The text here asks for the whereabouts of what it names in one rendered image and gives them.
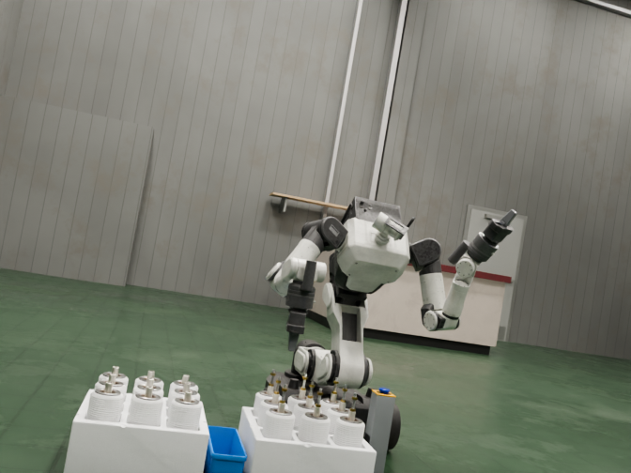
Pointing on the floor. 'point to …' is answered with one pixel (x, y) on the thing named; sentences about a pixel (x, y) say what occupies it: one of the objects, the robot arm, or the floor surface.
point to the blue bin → (224, 451)
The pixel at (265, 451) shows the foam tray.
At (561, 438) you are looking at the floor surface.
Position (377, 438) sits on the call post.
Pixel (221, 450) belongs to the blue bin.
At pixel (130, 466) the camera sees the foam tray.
